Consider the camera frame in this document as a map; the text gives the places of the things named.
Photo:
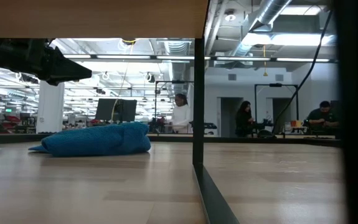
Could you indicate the yellow cup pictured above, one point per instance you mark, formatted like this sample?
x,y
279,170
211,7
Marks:
x,y
297,123

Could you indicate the red storage bins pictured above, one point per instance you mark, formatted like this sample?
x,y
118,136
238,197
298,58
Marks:
x,y
9,121

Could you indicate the wooden shelf board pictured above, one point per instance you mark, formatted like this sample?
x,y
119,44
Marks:
x,y
88,18

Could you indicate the black table frame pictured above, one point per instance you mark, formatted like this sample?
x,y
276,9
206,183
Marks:
x,y
10,137

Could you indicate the black shelf frame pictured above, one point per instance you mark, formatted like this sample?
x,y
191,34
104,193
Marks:
x,y
198,109

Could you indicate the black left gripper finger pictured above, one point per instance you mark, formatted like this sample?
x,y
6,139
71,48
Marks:
x,y
69,70

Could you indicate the blue terry cloth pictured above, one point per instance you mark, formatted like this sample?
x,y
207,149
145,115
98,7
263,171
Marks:
x,y
97,140

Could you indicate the white pillar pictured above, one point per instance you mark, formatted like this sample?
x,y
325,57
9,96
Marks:
x,y
50,105

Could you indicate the dark background monitor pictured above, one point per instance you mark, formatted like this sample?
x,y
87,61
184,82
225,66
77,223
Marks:
x,y
104,109

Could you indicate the person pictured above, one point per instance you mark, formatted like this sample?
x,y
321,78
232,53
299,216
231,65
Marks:
x,y
181,116
323,116
244,119

